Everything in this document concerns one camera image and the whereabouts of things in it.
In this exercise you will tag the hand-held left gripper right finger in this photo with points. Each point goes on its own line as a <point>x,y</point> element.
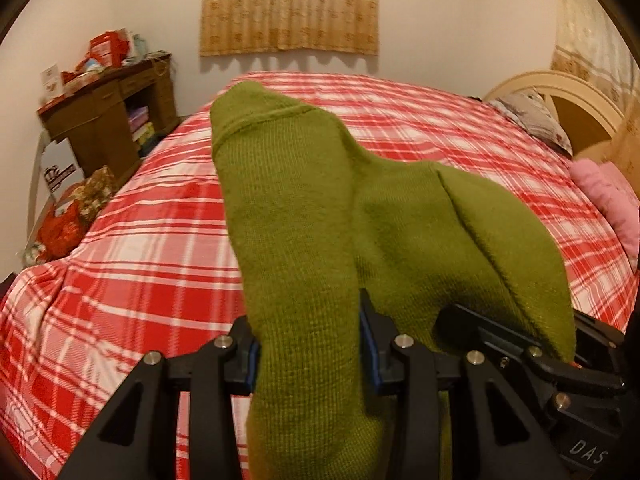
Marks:
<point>368,360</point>

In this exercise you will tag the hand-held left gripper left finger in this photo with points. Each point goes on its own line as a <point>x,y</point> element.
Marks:
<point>254,362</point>

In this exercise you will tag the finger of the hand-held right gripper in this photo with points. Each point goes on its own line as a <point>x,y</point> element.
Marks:
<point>597,335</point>
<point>490,332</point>

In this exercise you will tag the green knit sweater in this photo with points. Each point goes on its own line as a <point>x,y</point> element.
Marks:
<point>300,220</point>

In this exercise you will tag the pink pillow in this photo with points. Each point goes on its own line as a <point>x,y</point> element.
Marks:
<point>607,195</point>

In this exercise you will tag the bed with red plaid sheet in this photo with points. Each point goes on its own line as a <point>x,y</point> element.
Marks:
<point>150,260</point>

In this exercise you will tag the grey floral pillow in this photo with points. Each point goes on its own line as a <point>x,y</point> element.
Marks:
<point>535,115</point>

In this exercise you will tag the cream wooden headboard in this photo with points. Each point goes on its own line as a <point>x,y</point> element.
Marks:
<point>575,105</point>

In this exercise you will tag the floral patterned bag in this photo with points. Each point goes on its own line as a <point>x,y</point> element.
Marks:
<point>90,195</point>

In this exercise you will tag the red patterned bag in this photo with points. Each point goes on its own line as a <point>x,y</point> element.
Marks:
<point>57,232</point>

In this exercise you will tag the stack of books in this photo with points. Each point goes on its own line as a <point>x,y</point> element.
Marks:
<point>141,127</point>

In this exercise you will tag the white printed box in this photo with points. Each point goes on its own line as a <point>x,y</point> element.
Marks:
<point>60,172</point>

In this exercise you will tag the brown wooden desk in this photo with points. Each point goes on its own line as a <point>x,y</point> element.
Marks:
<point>100,115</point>

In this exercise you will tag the beige patterned side curtain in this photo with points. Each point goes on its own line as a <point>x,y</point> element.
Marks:
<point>590,30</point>

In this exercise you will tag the red and white desk clutter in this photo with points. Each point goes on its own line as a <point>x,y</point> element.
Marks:
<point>100,60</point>

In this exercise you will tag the beige patterned window curtain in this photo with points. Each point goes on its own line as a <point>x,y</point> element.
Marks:
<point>287,10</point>

